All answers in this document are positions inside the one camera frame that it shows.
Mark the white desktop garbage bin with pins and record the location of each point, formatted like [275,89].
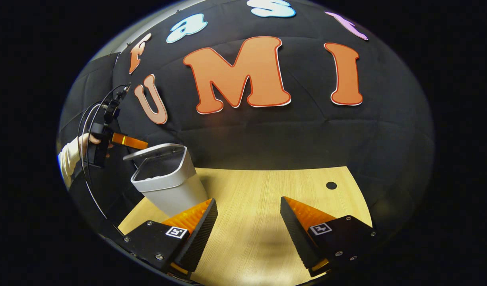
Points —
[175,186]

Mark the black round desk grommet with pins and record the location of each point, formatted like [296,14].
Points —
[331,185]

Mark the black backdrop cloth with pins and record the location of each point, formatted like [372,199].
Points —
[378,131]
[88,83]

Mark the wooden desktop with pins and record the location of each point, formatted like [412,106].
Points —
[259,214]

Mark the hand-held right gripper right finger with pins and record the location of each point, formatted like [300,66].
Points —
[297,232]

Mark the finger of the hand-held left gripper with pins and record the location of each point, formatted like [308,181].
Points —
[130,141]

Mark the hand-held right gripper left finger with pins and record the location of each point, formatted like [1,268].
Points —
[199,234]

